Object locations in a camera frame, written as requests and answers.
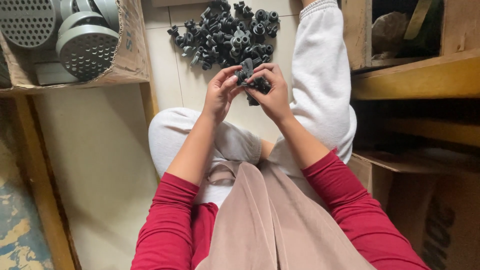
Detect person's right hand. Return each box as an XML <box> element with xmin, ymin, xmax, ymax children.
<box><xmin>244</xmin><ymin>62</ymin><xmax>296</xmax><ymax>127</ymax></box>

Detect person's left hand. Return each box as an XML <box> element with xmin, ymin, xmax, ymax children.
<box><xmin>203</xmin><ymin>65</ymin><xmax>245</xmax><ymax>125</ymax></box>

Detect handful of black rubber fittings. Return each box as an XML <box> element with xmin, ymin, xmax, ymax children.
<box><xmin>242</xmin><ymin>77</ymin><xmax>273</xmax><ymax>107</ymax></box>

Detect black rubber valve piece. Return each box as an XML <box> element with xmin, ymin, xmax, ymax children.
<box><xmin>235</xmin><ymin>58</ymin><xmax>255</xmax><ymax>86</ymax></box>

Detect white sweatpants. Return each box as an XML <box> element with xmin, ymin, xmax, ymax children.
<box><xmin>148</xmin><ymin>0</ymin><xmax>358</xmax><ymax>209</ymax></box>

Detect pile of black rubber parts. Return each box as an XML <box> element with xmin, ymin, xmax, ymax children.
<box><xmin>167</xmin><ymin>0</ymin><xmax>281</xmax><ymax>71</ymax></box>

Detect torn brown cardboard box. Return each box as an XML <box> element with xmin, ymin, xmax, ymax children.
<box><xmin>0</xmin><ymin>0</ymin><xmax>151</xmax><ymax>95</ymax></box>

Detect beige scarf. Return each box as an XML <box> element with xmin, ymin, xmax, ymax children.
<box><xmin>195</xmin><ymin>159</ymin><xmax>377</xmax><ymax>270</ymax></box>

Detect brown crumpled bag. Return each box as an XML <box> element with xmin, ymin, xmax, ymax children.
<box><xmin>371</xmin><ymin>11</ymin><xmax>410</xmax><ymax>61</ymax></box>

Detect grey perforated round cap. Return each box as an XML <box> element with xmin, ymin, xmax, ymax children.
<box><xmin>56</xmin><ymin>24</ymin><xmax>121</xmax><ymax>82</ymax></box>
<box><xmin>58</xmin><ymin>11</ymin><xmax>106</xmax><ymax>37</ymax></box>

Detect wooden cabinet with cream panel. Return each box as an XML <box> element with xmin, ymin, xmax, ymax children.
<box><xmin>14</xmin><ymin>82</ymin><xmax>161</xmax><ymax>270</ymax></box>

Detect red long-sleeved shirt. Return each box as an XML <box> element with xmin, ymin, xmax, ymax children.
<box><xmin>130</xmin><ymin>148</ymin><xmax>432</xmax><ymax>270</ymax></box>

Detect wooden shelf unit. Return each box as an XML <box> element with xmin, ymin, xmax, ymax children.
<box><xmin>339</xmin><ymin>0</ymin><xmax>480</xmax><ymax>148</ymax></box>

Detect grey flat plastic piece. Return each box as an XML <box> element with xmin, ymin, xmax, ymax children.
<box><xmin>35</xmin><ymin>61</ymin><xmax>80</xmax><ymax>86</ymax></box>

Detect printed brown cardboard carton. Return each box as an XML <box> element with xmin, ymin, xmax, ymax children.
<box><xmin>347</xmin><ymin>149</ymin><xmax>480</xmax><ymax>270</ymax></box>

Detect large flat grey perforated disc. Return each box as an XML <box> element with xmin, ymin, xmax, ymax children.
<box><xmin>0</xmin><ymin>0</ymin><xmax>58</xmax><ymax>49</ymax></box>

